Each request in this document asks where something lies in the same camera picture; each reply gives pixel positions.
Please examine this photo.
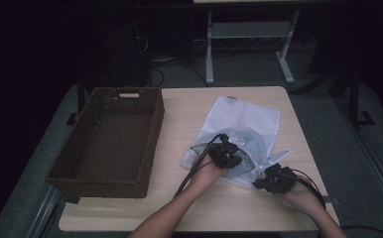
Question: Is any right hand-held gripper black cable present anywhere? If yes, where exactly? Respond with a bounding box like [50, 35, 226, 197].
[291, 168, 327, 210]

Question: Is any black table leg bracket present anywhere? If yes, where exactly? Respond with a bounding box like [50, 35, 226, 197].
[64, 80, 88, 127]

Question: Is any metal floor rail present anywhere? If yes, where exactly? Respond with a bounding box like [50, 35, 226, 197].
[332, 97, 383, 222]
[25, 186, 64, 238]

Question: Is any black floor cable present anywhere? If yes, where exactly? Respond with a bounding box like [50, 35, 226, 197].
[149, 59, 209, 88]

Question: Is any black metal stand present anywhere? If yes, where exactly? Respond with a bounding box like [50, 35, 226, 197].
[293, 65, 376, 129]

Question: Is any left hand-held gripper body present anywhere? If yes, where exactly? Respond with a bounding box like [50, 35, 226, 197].
[208, 133, 247, 170]

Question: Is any white mesh laundry bag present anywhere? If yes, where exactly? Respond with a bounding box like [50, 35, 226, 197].
[179, 95, 294, 189]

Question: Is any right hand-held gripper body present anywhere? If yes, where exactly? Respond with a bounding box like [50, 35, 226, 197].
[260, 148, 299, 194]

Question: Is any left hand-held gripper black cable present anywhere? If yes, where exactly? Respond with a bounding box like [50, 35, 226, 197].
[173, 132, 226, 200]

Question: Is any brown wicker basket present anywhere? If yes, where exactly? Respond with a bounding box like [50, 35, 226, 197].
[44, 86, 166, 199]

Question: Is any person's right hand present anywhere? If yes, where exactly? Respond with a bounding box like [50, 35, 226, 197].
[279, 178, 326, 216]

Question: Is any white metal table frame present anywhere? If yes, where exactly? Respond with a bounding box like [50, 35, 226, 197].
[204, 8, 302, 86]

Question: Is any person's left hand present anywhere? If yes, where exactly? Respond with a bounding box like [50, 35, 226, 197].
[189, 154, 229, 189]

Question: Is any light blue cloth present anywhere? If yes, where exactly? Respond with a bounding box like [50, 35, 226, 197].
[192, 130, 269, 179]

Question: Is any hand-held gripper black cable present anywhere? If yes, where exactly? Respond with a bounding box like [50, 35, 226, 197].
[291, 168, 327, 210]
[173, 132, 226, 200]

